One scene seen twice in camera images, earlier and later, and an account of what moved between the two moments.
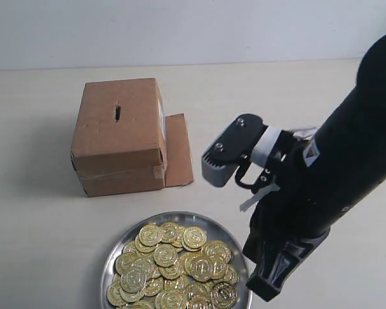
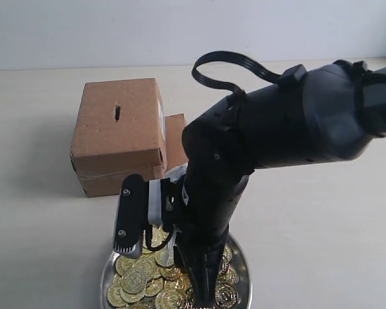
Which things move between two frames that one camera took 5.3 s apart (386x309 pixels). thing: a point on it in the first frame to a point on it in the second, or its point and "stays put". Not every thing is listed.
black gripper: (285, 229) to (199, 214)
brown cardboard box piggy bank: (123, 142) stays put
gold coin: (165, 255) to (171, 273)
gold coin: (224, 295) stays put
